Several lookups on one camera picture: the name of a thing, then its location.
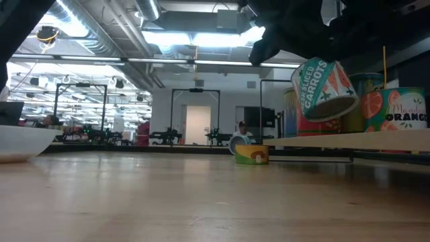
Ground blue tape roll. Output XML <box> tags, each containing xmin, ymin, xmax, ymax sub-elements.
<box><xmin>228</xmin><ymin>134</ymin><xmax>252</xmax><ymax>155</ymax></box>

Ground red and yellow corn can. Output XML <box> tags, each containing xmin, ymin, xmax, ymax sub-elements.
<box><xmin>295</xmin><ymin>79</ymin><xmax>344</xmax><ymax>138</ymax></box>

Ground black metal gantry frame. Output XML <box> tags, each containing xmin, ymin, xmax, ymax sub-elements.
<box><xmin>52</xmin><ymin>83</ymin><xmax>108</xmax><ymax>134</ymax></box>
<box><xmin>170</xmin><ymin>88</ymin><xmax>222</xmax><ymax>146</ymax></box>

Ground black wall screen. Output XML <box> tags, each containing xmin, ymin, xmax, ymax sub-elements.
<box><xmin>243</xmin><ymin>106</ymin><xmax>276</xmax><ymax>128</ymax></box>

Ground round pale bowl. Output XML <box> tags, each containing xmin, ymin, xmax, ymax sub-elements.
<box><xmin>0</xmin><ymin>124</ymin><xmax>63</xmax><ymax>164</ymax></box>

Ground mandarin oranges can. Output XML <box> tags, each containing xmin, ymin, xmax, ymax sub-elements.
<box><xmin>361</xmin><ymin>87</ymin><xmax>428</xmax><ymax>132</ymax></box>

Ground short mushrooms can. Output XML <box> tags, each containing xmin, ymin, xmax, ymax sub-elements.
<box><xmin>234</xmin><ymin>144</ymin><xmax>269</xmax><ymax>165</ymax></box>

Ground silver spiral ceiling duct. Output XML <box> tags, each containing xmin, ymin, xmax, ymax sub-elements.
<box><xmin>134</xmin><ymin>0</ymin><xmax>163</xmax><ymax>22</ymax></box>

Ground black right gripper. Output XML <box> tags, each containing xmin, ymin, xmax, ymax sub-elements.
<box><xmin>334</xmin><ymin>0</ymin><xmax>398</xmax><ymax>62</ymax></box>

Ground black monitor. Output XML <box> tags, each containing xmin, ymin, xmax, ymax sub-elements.
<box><xmin>0</xmin><ymin>101</ymin><xmax>25</xmax><ymax>127</ymax></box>

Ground blue and yellow tall can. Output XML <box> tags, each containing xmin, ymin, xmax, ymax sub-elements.
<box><xmin>341</xmin><ymin>72</ymin><xmax>386</xmax><ymax>134</ymax></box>

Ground long overhead light bar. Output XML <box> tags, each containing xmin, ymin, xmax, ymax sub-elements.
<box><xmin>0</xmin><ymin>52</ymin><xmax>302</xmax><ymax>70</ymax></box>

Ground red background object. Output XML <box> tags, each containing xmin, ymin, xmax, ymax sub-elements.
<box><xmin>136</xmin><ymin>120</ymin><xmax>151</xmax><ymax>147</ymax></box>

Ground wooden shelf black metal legs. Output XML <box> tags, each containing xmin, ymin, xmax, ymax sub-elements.
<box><xmin>258</xmin><ymin>79</ymin><xmax>430</xmax><ymax>166</ymax></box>

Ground bright ceiling light panel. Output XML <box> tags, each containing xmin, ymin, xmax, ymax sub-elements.
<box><xmin>140</xmin><ymin>26</ymin><xmax>266</xmax><ymax>48</ymax></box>

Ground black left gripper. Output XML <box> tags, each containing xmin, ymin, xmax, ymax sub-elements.
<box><xmin>239</xmin><ymin>0</ymin><xmax>341</xmax><ymax>67</ymax></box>

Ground black yellow ceiling cord reel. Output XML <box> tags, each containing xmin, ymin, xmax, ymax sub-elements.
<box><xmin>36</xmin><ymin>25</ymin><xmax>60</xmax><ymax>45</ymax></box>

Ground person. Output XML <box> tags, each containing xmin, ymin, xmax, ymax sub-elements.
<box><xmin>233</xmin><ymin>120</ymin><xmax>256</xmax><ymax>137</ymax></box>
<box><xmin>36</xmin><ymin>114</ymin><xmax>63</xmax><ymax>128</ymax></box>

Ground pale door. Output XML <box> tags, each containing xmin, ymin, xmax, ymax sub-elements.
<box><xmin>184</xmin><ymin>105</ymin><xmax>212</xmax><ymax>146</ymax></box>

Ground grey ceiling air unit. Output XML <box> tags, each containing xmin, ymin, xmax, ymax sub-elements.
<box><xmin>153</xmin><ymin>1</ymin><xmax>245</xmax><ymax>34</ymax></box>

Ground teal sliced carrots can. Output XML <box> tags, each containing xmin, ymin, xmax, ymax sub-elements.
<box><xmin>290</xmin><ymin>56</ymin><xmax>359</xmax><ymax>123</ymax></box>

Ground black metal table frame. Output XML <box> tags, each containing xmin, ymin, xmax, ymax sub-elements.
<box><xmin>42</xmin><ymin>143</ymin><xmax>263</xmax><ymax>156</ymax></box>

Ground long silver ceiling duct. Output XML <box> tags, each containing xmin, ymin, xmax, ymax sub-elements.
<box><xmin>43</xmin><ymin>0</ymin><xmax>155</xmax><ymax>88</ymax></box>

